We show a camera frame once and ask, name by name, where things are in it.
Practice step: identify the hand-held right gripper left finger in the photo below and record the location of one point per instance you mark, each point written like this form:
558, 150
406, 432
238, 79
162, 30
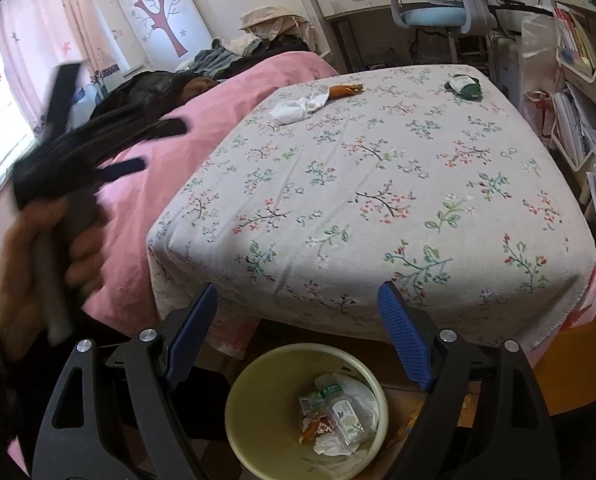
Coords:
190, 332

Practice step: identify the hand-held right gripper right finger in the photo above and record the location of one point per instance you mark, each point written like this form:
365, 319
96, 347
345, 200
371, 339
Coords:
405, 335

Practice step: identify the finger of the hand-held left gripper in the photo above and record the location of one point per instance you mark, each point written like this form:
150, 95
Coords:
123, 168
148, 129

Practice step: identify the translucent white plastic bag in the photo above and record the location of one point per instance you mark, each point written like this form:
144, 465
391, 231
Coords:
367, 400

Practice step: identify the clear bottle with green label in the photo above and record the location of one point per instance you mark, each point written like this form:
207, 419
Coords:
329, 390

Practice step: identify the cream plastic bin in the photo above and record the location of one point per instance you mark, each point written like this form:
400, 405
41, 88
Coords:
258, 410

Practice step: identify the light blue green drink carton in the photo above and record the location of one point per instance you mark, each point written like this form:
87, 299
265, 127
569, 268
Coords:
347, 420

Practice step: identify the white tissue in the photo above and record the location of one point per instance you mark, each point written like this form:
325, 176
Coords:
330, 446

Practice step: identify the orange peel piece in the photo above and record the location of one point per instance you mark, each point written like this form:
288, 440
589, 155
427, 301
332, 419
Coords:
310, 430

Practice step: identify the person's left hand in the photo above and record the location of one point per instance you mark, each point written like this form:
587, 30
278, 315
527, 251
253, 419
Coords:
18, 270

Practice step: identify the pink blanket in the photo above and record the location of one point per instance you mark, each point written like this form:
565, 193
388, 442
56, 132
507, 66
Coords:
178, 160

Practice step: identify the black jacket with brown fur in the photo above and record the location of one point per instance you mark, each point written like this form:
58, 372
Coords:
143, 85

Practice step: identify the blue denim garment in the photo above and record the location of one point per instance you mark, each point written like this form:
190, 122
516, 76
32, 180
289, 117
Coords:
213, 60

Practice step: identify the clear wrapper with orange bits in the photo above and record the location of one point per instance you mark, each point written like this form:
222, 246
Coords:
290, 110

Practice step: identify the pink curtain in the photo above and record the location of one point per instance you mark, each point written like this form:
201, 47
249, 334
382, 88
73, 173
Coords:
53, 10

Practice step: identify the black garment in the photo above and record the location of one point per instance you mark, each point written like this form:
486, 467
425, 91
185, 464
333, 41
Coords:
278, 47

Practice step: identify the beige hat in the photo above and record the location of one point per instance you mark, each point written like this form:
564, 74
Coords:
268, 17

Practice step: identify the floral tablecloth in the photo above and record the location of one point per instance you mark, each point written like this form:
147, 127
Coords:
378, 160

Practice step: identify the orange brown wrapper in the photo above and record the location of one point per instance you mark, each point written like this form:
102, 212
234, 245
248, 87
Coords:
345, 91

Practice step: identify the small green white object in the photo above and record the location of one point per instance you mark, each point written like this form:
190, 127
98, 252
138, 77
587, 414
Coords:
465, 87

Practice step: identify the pink white bag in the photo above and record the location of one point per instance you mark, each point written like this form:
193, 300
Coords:
540, 110

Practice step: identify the blue grey desk chair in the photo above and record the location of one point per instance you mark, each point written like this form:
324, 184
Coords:
433, 12

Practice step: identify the white bookshelf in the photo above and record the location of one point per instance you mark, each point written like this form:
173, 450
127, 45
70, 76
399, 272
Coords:
578, 77

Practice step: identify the clear plastic bag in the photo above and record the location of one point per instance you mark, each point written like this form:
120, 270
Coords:
535, 35

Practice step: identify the row of shelf books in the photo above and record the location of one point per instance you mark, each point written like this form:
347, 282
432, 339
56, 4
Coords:
573, 35

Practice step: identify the pink tree wall sticker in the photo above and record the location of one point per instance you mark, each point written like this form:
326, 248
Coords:
165, 15

